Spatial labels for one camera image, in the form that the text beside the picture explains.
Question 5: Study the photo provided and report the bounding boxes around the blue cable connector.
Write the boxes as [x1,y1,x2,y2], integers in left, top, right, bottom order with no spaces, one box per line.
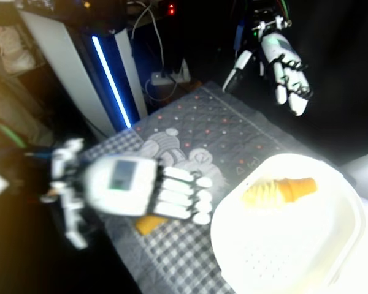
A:
[234,18,245,51]

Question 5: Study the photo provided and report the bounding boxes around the white column with blue light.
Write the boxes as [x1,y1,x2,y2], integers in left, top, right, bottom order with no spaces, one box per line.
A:
[18,9,148,138]

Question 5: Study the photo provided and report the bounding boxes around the yellow swirl ice cream cone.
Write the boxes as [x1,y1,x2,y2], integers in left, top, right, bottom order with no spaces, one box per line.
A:
[241,176,318,211]

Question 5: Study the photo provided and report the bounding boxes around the white cable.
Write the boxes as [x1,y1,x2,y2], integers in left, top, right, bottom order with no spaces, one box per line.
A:
[131,2,166,74]

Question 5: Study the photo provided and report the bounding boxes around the white power strip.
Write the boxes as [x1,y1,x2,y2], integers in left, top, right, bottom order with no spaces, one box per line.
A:
[150,59,191,86]

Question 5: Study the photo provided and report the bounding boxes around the white plastic tray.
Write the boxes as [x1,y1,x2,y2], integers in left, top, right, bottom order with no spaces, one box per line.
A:
[210,152,367,294]

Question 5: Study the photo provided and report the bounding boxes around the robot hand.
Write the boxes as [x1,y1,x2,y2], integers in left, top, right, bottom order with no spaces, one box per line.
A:
[82,154,214,226]
[222,32,313,117]

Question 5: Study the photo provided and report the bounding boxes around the black device with red lights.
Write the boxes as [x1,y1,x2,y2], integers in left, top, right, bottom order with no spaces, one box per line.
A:
[158,0,185,16]

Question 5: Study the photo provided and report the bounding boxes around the pale folded cloth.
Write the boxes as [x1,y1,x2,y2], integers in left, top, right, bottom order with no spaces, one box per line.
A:
[0,26,36,74]

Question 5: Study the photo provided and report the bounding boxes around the grey bear print quilt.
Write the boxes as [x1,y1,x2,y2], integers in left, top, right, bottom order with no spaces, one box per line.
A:
[79,80,344,294]

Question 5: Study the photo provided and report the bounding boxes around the orange waffle cone toy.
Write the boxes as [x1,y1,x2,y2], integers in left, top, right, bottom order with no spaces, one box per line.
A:
[136,214,170,236]

